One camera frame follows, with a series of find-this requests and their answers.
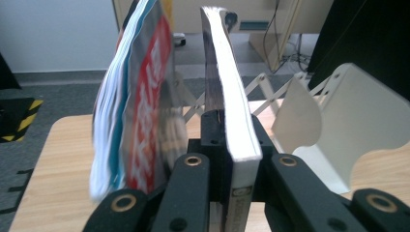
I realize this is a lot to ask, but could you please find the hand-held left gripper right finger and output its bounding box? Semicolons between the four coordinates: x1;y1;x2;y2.
250;113;278;201

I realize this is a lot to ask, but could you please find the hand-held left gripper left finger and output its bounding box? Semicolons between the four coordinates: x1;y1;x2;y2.
188;108;234;203

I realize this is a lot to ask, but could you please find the dark book with orange print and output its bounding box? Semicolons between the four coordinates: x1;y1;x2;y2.
199;5;264;232

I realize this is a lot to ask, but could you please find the grey magazine with red label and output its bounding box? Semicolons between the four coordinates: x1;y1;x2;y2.
89;0;190;203

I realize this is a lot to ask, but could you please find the white expandable book rack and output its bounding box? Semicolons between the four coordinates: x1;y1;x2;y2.
175;62;410;195

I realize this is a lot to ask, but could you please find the light wooden cabinet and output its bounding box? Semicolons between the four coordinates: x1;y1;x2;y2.
110;0;336;74

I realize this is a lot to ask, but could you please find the black curtain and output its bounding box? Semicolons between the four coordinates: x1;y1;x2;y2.
0;52;22;92
307;0;410;102

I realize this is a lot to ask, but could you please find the stand with black-yellow striped base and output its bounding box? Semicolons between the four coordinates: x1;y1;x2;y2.
0;96;44;144

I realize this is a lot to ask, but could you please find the bundle of cables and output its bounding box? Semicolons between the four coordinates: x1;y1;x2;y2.
279;33;313;73

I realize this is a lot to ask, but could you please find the black power cable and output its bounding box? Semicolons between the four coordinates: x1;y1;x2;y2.
262;0;282;73

